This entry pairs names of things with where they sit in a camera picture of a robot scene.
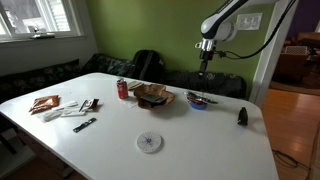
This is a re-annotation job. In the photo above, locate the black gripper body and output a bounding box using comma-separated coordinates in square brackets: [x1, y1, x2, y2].
[195, 39, 215, 72]

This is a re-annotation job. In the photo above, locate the white round coaster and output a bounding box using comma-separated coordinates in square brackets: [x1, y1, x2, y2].
[136, 132, 162, 153]

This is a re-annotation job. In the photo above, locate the black binder clip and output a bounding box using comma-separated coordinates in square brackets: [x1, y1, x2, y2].
[238, 107, 248, 126]

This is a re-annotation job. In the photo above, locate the white wall switch plate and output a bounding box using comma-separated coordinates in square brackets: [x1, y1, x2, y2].
[236, 13, 262, 30]

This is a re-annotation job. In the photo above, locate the black backpack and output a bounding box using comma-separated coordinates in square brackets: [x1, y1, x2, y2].
[131, 50, 164, 82]

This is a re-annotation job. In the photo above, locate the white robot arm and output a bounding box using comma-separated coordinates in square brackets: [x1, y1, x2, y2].
[195, 0, 278, 77]

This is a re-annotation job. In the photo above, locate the white window frame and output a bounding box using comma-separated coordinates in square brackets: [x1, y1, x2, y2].
[0, 0, 83, 43]

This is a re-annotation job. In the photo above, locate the dark small wrapper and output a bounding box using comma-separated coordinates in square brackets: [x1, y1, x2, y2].
[79, 99, 98, 112]

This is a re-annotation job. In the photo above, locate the white plastic packet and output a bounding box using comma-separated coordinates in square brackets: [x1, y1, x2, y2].
[42, 111, 62, 122]

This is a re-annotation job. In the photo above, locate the dark floral bench cushion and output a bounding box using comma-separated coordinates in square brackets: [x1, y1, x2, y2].
[0, 53, 247, 102]

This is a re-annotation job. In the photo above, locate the black flat strip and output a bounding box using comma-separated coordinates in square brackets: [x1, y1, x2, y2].
[73, 118, 97, 133]

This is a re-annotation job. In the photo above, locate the black floor cable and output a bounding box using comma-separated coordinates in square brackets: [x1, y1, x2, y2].
[271, 149, 312, 172]

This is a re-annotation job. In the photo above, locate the grey calculator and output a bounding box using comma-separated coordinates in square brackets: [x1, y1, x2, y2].
[142, 94, 166, 104]

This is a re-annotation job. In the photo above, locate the red soda can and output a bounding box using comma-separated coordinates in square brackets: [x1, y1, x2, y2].
[116, 78, 128, 99]

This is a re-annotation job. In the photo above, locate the orange snack packet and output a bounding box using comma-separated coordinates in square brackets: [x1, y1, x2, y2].
[29, 95, 59, 114]

